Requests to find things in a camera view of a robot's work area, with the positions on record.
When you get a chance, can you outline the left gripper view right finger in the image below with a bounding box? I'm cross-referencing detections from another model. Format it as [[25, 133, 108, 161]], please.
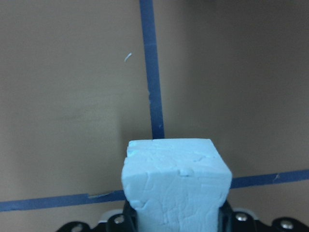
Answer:
[[218, 201, 233, 232]]

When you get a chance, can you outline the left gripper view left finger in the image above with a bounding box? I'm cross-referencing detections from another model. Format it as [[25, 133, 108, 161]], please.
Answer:
[[122, 201, 138, 232]]

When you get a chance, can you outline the light blue foam block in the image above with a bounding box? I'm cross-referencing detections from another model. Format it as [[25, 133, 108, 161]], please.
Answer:
[[121, 138, 232, 232]]

